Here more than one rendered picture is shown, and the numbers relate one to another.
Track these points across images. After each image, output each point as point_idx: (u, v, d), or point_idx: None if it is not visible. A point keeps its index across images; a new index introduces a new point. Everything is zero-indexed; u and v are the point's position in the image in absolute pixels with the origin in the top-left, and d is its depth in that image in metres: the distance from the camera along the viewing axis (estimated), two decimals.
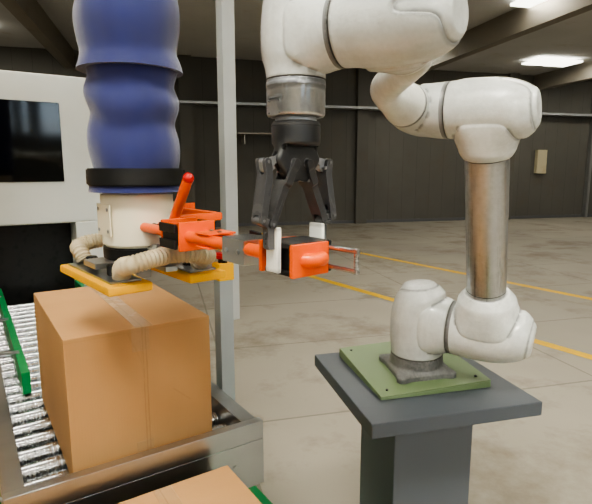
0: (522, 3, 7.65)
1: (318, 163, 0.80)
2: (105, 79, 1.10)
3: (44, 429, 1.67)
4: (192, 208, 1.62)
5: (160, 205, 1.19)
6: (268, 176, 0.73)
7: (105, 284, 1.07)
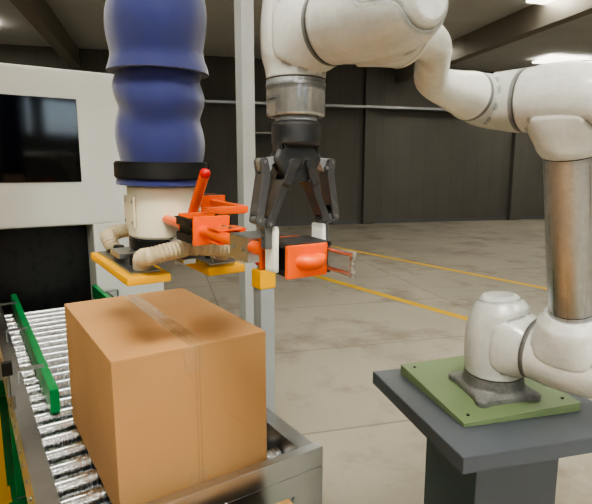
0: (538, 0, 7.50)
1: (320, 163, 0.80)
2: (135, 74, 1.13)
3: (78, 454, 1.52)
4: (222, 200, 1.65)
5: (182, 198, 1.21)
6: (265, 176, 0.74)
7: (125, 274, 1.12)
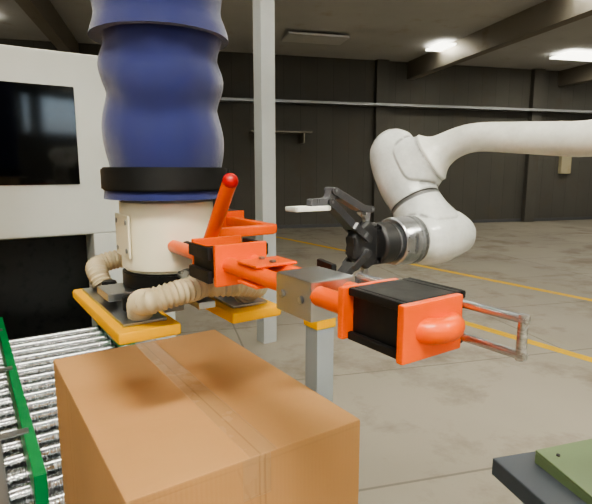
0: None
1: (362, 219, 0.87)
2: (128, 45, 0.80)
3: None
4: (240, 217, 1.32)
5: (195, 216, 0.89)
6: None
7: (117, 326, 0.78)
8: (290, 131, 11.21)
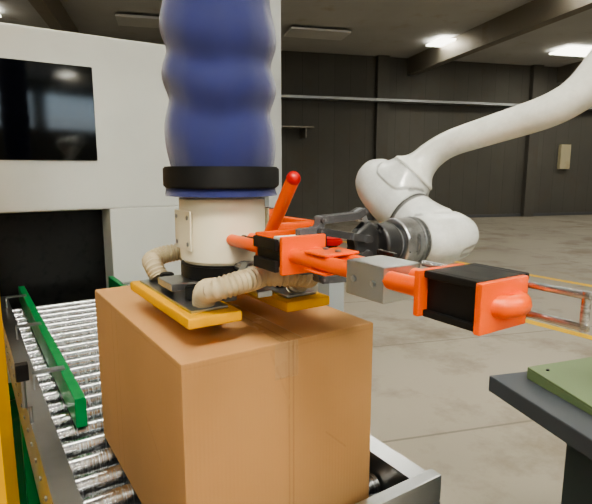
0: None
1: (360, 221, 0.87)
2: (195, 54, 0.87)
3: (115, 482, 1.18)
4: None
5: (251, 212, 0.95)
6: None
7: (184, 312, 0.85)
8: (292, 126, 11.34)
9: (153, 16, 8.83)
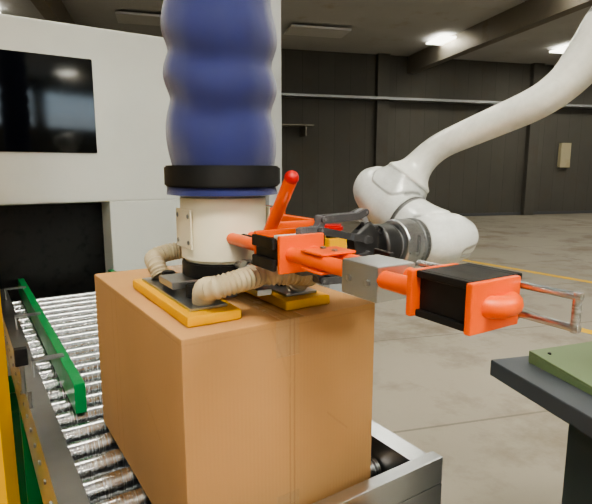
0: None
1: (360, 222, 0.87)
2: (196, 53, 0.88)
3: (114, 466, 1.17)
4: None
5: (251, 211, 0.96)
6: None
7: (184, 310, 0.86)
8: (292, 124, 11.33)
9: (153, 14, 8.83)
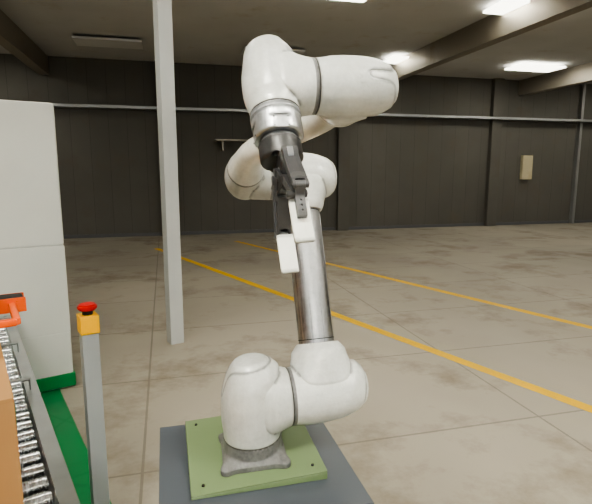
0: (494, 10, 7.48)
1: None
2: None
3: None
4: (22, 302, 1.72)
5: None
6: (299, 158, 0.78)
7: None
8: None
9: (109, 37, 9.16)
